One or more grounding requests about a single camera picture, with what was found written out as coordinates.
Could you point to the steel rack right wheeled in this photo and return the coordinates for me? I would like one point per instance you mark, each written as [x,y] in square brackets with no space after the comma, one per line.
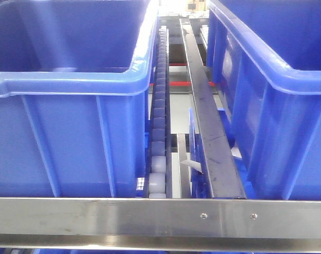
[236,225]

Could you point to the steel guide rail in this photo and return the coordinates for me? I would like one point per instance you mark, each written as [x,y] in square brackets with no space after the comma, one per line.
[217,162]

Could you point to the blue bin front middle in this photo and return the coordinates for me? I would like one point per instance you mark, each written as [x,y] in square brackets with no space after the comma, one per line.
[266,58]

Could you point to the white roller conveyor track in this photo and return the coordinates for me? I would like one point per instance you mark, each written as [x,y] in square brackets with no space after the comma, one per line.
[158,171]

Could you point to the blue lower bin right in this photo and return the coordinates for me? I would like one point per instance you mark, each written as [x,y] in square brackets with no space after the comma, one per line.
[200,187]

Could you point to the blue bin front left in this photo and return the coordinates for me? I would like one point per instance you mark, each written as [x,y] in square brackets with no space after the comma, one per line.
[74,79]

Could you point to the blue bin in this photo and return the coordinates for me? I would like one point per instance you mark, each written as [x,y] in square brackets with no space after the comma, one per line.
[266,58]
[200,187]
[74,79]

